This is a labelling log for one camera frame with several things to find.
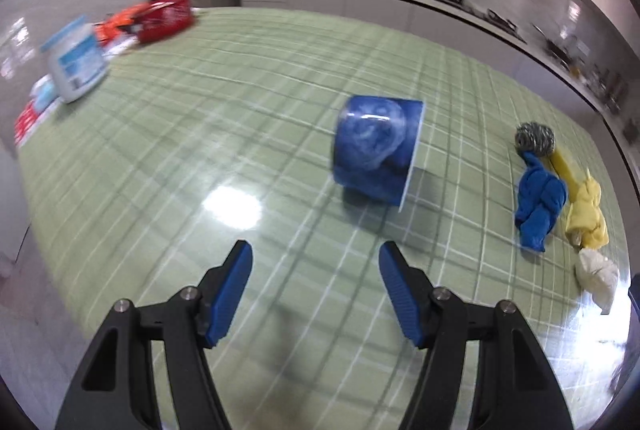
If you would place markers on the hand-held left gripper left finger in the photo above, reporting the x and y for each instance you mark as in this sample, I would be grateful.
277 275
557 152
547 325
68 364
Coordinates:
232 290

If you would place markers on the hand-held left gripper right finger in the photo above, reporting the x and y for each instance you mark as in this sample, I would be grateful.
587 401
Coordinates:
400 290

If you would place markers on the blue paper cup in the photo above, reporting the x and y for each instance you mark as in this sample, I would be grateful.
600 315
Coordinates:
377 145

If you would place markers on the blue cloth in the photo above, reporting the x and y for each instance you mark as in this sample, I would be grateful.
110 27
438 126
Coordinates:
540 205

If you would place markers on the green checked tablecloth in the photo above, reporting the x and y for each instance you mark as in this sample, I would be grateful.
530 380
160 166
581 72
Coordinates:
250 110

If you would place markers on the white cloth ball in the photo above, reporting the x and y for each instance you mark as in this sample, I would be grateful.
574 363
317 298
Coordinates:
597 277

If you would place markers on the yellow cloth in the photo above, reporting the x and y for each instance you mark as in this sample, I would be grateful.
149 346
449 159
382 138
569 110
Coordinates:
586 212

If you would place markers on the steel wool scourer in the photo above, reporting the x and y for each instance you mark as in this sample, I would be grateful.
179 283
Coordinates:
535 138

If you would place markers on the yellow sponge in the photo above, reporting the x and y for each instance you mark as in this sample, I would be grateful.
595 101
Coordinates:
562 163

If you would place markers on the red printed packet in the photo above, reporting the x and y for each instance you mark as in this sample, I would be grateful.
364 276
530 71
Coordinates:
26 123

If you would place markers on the white container with blue label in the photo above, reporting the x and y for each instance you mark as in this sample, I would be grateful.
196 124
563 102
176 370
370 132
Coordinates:
75 60

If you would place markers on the black gas stove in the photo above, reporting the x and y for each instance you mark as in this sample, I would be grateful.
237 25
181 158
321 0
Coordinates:
500 21

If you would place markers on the pan with glass lid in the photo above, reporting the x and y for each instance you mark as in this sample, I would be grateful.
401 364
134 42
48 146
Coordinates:
556 46

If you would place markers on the orange snack packet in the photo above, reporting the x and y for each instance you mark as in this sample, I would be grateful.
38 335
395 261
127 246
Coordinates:
117 23

